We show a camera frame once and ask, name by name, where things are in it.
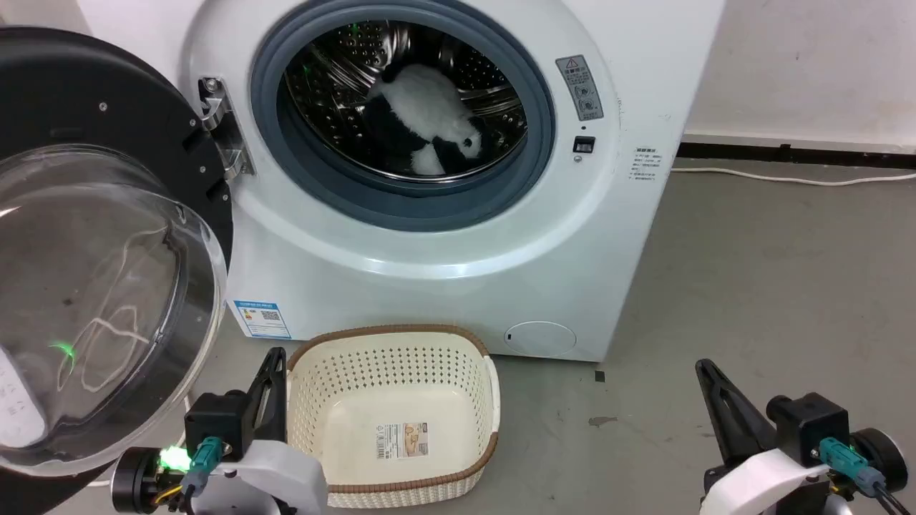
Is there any teal plug right camera cable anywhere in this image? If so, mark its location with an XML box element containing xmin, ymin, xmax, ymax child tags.
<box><xmin>819</xmin><ymin>437</ymin><xmax>916</xmax><ymax>515</ymax></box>

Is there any steel washing drum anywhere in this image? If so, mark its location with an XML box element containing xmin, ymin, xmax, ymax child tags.
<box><xmin>285</xmin><ymin>20</ymin><xmax>529</xmax><ymax>182</ymax></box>

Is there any paper label with barcode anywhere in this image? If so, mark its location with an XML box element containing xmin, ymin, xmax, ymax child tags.
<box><xmin>376</xmin><ymin>421</ymin><xmax>430</xmax><ymax>460</ymax></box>

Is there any black and white panda plush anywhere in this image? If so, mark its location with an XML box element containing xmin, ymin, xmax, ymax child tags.
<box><xmin>361</xmin><ymin>63</ymin><xmax>492</xmax><ymax>177</ymax></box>

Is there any blue energy label sticker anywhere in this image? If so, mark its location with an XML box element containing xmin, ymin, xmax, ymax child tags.
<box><xmin>233</xmin><ymin>300</ymin><xmax>293</xmax><ymax>340</ymax></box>

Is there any teal plug camera cable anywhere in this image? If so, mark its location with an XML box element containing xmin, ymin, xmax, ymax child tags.
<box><xmin>179</xmin><ymin>436</ymin><xmax>224</xmax><ymax>501</ymax></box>
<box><xmin>819</xmin><ymin>437</ymin><xmax>916</xmax><ymax>515</ymax></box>

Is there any white front-load washing machine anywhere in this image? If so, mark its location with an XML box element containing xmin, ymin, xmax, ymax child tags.
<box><xmin>76</xmin><ymin>0</ymin><xmax>726</xmax><ymax>363</ymax></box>

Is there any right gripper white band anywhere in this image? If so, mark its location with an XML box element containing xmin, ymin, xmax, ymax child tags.
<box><xmin>695</xmin><ymin>359</ymin><xmax>852</xmax><ymax>515</ymax></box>

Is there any white floor cable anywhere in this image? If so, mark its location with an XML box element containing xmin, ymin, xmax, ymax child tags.
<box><xmin>671</xmin><ymin>167</ymin><xmax>916</xmax><ymax>187</ymax></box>

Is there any round filter cover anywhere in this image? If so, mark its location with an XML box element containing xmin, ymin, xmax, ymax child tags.
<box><xmin>504</xmin><ymin>320</ymin><xmax>578</xmax><ymax>355</ymax></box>

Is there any round black washer door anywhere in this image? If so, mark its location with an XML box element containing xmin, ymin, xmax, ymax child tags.
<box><xmin>0</xmin><ymin>27</ymin><xmax>235</xmax><ymax>515</ymax></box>

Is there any grey rubber door gasket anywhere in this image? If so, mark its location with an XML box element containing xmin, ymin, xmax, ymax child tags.
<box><xmin>249</xmin><ymin>0</ymin><xmax>557</xmax><ymax>233</ymax></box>

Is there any black baseboard strip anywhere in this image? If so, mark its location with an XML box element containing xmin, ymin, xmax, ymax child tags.
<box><xmin>676</xmin><ymin>142</ymin><xmax>916</xmax><ymax>170</ymax></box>

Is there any teal plug left camera cable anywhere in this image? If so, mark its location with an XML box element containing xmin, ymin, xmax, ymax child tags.
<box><xmin>179</xmin><ymin>436</ymin><xmax>224</xmax><ymax>501</ymax></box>

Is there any metal door hinge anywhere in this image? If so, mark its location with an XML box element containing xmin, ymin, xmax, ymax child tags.
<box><xmin>198</xmin><ymin>77</ymin><xmax>255</xmax><ymax>178</ymax></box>

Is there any cream laundry basket brown rim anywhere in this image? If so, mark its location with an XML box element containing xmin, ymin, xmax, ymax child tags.
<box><xmin>286</xmin><ymin>325</ymin><xmax>501</xmax><ymax>509</ymax></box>

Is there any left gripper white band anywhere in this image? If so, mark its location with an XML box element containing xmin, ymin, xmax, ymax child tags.
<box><xmin>187</xmin><ymin>348</ymin><xmax>330</xmax><ymax>515</ymax></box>

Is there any white text sticker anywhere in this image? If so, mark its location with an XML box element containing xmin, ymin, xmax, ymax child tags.
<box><xmin>629</xmin><ymin>147</ymin><xmax>664</xmax><ymax>182</ymax></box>

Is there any grey warning sticker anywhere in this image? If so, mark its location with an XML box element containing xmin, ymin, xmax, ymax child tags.
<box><xmin>556</xmin><ymin>55</ymin><xmax>604</xmax><ymax>122</ymax></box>

